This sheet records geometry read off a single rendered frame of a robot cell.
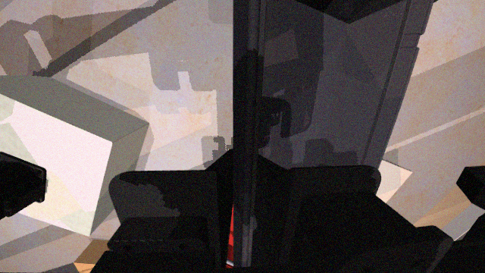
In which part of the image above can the red plastic tray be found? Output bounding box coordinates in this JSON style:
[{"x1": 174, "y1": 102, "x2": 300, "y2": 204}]
[{"x1": 226, "y1": 210, "x2": 233, "y2": 268}]

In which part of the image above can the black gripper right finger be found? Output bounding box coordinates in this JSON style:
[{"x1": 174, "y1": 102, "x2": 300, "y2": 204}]
[{"x1": 255, "y1": 154, "x2": 381, "y2": 265}]

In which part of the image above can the tan rectangular block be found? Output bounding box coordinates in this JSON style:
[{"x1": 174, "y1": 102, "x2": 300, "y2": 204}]
[{"x1": 74, "y1": 240, "x2": 109, "y2": 273}]

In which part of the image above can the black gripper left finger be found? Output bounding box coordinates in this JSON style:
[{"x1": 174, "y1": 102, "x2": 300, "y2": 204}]
[{"x1": 108, "y1": 149, "x2": 233, "y2": 268}]

